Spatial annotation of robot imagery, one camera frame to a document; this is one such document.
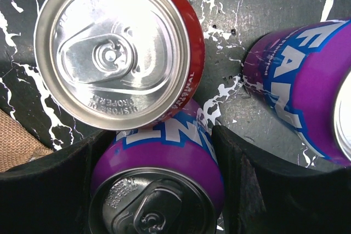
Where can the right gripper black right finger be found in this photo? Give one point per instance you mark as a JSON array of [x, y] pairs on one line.
[[267, 194]]

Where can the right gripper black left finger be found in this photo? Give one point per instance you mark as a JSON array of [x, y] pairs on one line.
[[52, 194]]

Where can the burlap canvas bag rope handles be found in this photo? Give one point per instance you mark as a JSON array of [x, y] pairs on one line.
[[17, 145]]

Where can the purple soda can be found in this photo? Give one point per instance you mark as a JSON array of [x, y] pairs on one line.
[[303, 75], [164, 179]]

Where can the red cola can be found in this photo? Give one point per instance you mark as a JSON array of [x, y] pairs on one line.
[[120, 64]]

